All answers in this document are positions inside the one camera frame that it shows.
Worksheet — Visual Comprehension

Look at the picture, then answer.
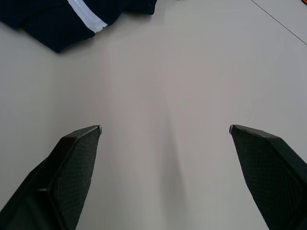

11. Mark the navy jacket with white zipper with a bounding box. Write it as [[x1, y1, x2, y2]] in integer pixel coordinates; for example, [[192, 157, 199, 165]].
[[0, 0, 158, 54]]

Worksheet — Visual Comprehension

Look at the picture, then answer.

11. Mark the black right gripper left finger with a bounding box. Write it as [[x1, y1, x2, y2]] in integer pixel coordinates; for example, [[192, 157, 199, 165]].
[[0, 125, 103, 230]]

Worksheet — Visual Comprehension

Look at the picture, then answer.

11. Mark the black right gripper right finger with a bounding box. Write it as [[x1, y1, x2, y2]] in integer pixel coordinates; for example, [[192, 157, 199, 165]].
[[229, 124, 307, 230]]

